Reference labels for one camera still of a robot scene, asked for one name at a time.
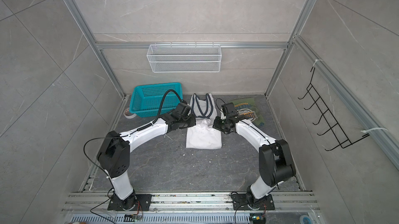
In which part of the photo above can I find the white tank top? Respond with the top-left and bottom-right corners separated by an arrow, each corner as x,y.
186,93 -> 222,150

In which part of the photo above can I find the green tank top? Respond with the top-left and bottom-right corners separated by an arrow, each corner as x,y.
231,98 -> 265,128

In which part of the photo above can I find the teal plastic basket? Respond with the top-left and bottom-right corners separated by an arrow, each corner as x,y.
129,82 -> 183,118

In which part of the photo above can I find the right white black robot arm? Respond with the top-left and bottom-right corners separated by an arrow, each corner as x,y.
213,103 -> 296,211

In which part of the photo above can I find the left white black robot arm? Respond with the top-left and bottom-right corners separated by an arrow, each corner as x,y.
97,101 -> 196,211

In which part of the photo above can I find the roll of tape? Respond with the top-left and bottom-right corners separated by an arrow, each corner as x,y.
123,108 -> 137,119

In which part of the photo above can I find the blue tape roll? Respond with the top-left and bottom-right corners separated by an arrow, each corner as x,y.
299,215 -> 315,224

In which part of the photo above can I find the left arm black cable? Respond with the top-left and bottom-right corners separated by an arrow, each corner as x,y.
83,89 -> 183,224

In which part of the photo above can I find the white wire mesh shelf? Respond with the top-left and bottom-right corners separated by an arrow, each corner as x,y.
147,44 -> 222,73

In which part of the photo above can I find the black wire hook rack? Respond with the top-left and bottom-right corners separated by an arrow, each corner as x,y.
298,67 -> 370,152

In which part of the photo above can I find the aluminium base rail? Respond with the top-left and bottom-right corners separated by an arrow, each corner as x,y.
61,191 -> 325,224

